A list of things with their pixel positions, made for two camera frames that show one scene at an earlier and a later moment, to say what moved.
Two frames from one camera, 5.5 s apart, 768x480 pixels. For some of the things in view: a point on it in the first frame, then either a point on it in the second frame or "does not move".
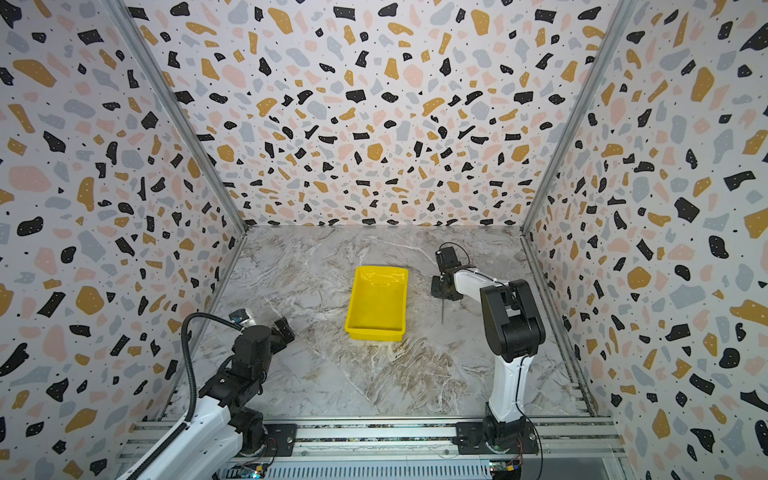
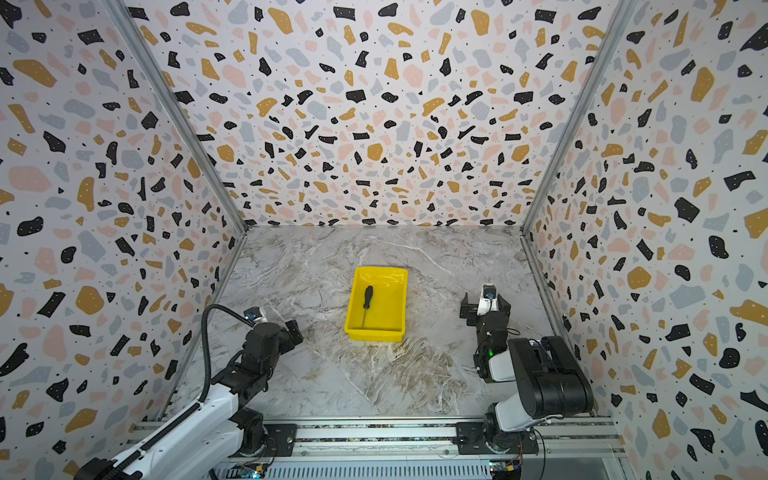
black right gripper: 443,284 → 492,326
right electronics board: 505,469 does not move
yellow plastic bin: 377,309 does not move
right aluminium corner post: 612,35 does not move
